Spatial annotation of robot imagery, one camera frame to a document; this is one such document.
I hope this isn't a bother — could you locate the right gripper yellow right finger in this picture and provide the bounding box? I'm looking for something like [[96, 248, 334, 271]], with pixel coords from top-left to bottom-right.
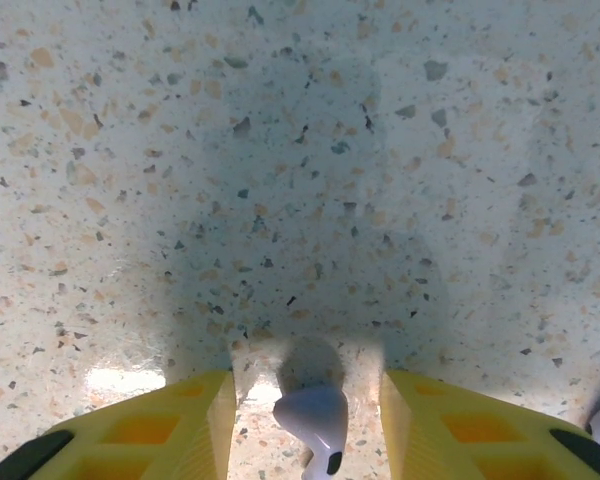
[[378, 369, 600, 480]]

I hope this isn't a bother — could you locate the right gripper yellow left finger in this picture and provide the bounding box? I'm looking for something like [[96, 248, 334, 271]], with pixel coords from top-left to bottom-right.
[[0, 369, 237, 480]]

